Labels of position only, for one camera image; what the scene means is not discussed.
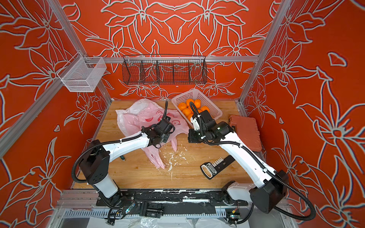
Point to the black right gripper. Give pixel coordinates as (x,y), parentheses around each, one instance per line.
(194,138)

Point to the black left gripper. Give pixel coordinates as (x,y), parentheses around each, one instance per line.
(167,137)

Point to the pink plastic bag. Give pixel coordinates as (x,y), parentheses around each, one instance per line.
(145,112)

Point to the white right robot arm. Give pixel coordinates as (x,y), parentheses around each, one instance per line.
(270,186)

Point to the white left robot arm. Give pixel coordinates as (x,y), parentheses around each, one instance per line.
(92,165)

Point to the orange mandarin back top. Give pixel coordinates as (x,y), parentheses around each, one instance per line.
(197,103)

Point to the white plastic perforated basket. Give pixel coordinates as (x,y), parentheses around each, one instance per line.
(194,94)

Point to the black handheld label tool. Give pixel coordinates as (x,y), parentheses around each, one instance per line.
(210,170)

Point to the red plastic tool case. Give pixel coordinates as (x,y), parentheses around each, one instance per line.
(247,130)

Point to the black wire wall basket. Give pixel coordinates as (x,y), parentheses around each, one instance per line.
(164,70)

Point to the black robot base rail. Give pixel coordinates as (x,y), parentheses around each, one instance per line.
(180,202)

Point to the clear wire mesh basket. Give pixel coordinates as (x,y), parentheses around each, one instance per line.
(79,75)

